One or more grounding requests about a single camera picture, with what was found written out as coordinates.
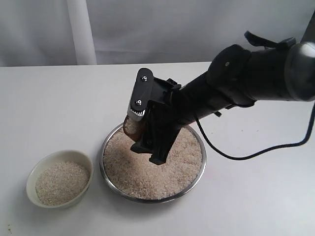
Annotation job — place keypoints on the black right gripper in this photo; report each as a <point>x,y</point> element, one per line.
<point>160,108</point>

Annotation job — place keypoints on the brown wooden cup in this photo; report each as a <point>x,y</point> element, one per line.
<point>134,129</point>

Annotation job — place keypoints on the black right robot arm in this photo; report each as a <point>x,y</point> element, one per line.
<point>236,78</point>

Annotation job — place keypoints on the rice pile in tray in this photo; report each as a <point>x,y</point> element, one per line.
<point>136,176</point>

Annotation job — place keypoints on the white ceramic bowl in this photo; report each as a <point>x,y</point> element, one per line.
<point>51,160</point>

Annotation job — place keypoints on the rice in white bowl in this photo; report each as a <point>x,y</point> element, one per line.
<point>61,183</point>

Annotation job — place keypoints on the white backdrop curtain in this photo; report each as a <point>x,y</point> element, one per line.
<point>89,32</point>

